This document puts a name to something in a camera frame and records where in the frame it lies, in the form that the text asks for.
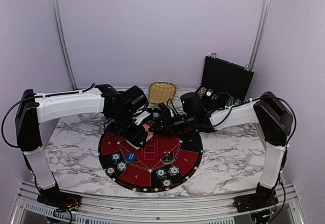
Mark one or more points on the red playing card deck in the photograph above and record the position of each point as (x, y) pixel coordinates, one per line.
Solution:
(147, 132)

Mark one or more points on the red black chip stack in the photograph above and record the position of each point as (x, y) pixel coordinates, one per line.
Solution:
(166, 183)
(110, 171)

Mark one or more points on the aluminium frame post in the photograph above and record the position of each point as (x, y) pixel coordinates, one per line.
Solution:
(62, 43)
(259, 34)

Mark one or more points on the woven bamboo tray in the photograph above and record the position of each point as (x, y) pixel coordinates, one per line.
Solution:
(160, 92)

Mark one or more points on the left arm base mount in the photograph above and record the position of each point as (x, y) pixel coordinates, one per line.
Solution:
(65, 208)

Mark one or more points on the blue white chips in case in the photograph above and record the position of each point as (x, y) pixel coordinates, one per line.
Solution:
(201, 91)

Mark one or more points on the blue small blind button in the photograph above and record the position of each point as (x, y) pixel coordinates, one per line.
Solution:
(131, 157)

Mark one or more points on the right aluminium frame post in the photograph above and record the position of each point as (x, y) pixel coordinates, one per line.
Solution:
(259, 34)

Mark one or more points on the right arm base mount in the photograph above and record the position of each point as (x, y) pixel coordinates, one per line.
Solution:
(255, 203)

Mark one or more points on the round red black poker mat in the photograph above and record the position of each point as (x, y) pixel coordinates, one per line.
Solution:
(140, 175)

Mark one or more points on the green blue chip stack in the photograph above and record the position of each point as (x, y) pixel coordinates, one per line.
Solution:
(161, 173)
(115, 157)

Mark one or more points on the clear round dealer button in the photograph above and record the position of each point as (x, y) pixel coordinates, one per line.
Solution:
(167, 157)

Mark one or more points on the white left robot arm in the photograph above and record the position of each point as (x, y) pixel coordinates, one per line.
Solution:
(126, 109)

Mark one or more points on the black poker chip case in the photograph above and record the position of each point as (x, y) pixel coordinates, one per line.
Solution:
(225, 79)

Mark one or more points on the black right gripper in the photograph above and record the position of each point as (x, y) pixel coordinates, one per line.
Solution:
(167, 129)

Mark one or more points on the left aluminium frame post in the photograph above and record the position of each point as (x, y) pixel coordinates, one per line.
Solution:
(62, 43)

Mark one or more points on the aluminium front rail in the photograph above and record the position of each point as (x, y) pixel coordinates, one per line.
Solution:
(219, 208)

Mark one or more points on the red dice in case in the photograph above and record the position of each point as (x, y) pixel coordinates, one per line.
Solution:
(215, 97)

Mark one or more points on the green chips in case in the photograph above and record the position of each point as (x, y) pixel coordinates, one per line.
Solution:
(233, 101)

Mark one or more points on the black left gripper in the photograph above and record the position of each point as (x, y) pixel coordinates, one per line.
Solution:
(135, 137)

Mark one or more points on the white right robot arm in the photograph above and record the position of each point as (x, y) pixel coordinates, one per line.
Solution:
(273, 117)

